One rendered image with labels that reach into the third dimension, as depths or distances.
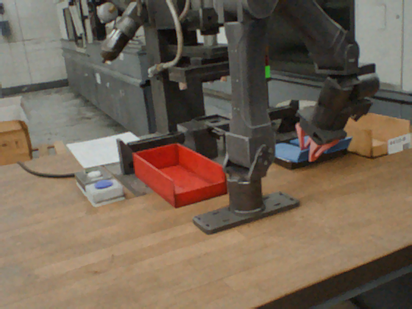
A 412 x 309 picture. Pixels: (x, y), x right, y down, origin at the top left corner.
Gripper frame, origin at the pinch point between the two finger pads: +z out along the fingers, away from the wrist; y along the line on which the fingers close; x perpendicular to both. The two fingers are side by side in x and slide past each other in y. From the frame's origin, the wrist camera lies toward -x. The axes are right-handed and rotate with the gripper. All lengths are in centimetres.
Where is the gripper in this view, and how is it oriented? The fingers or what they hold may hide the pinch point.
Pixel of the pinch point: (308, 153)
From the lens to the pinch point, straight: 111.4
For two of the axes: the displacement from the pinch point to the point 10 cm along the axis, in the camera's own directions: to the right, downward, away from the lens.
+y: -4.7, -6.5, 6.0
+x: -8.6, 2.0, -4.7
